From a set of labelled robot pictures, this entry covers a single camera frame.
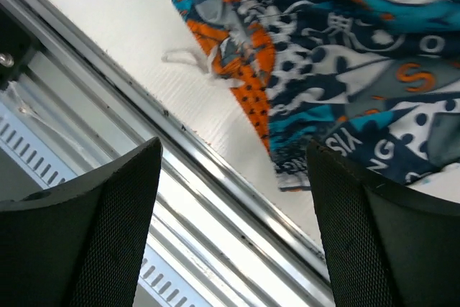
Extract white slotted cable duct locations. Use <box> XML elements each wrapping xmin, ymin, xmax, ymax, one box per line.
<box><xmin>0</xmin><ymin>101</ymin><xmax>213</xmax><ymax>307</ymax></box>

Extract blue orange patterned shorts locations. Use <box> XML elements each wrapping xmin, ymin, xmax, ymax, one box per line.
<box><xmin>171</xmin><ymin>0</ymin><xmax>459</xmax><ymax>191</ymax></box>

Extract aluminium mounting rail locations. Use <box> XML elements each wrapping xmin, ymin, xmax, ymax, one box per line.
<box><xmin>1</xmin><ymin>0</ymin><xmax>334</xmax><ymax>306</ymax></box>

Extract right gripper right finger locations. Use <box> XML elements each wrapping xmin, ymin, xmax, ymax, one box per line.
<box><xmin>306</xmin><ymin>142</ymin><xmax>459</xmax><ymax>306</ymax></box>

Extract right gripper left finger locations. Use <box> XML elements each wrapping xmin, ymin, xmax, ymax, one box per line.
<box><xmin>0</xmin><ymin>137</ymin><xmax>163</xmax><ymax>307</ymax></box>

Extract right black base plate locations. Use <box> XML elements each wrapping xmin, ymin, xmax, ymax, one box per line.
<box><xmin>1</xmin><ymin>6</ymin><xmax>42</xmax><ymax>91</ymax></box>

